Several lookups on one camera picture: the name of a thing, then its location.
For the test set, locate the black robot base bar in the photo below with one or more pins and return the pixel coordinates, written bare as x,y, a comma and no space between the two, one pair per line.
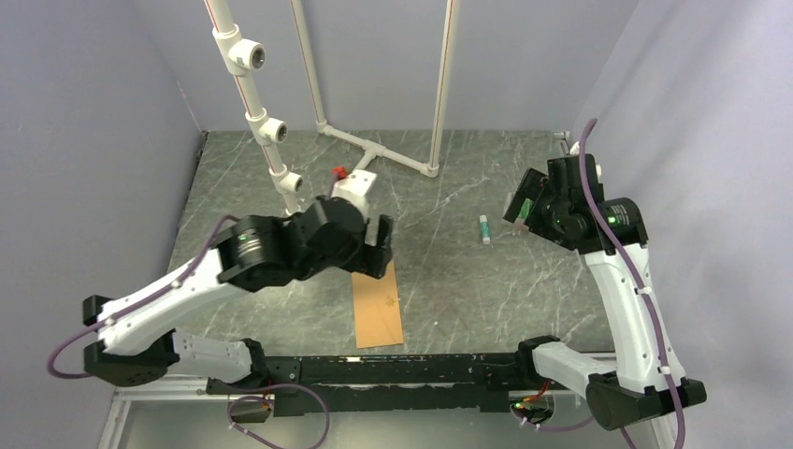
300,384

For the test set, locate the aluminium rail frame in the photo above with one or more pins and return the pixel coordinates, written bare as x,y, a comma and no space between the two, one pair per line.
456,294

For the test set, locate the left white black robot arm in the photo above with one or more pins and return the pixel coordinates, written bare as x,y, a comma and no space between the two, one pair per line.
138,338

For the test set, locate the green white glue stick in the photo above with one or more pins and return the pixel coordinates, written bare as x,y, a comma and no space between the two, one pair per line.
484,229

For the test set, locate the brown paper envelope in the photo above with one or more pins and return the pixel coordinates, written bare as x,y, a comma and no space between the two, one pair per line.
376,310

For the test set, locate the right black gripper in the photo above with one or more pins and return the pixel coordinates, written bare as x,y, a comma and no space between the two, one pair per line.
536,186

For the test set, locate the green white small box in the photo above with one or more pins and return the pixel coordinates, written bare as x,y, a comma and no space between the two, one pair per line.
518,224

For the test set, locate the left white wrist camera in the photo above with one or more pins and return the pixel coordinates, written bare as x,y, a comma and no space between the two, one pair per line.
353,186

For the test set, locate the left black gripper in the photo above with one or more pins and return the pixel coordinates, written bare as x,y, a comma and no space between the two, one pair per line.
372,258

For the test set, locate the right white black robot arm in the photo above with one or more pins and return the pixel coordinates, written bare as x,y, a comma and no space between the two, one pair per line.
566,205

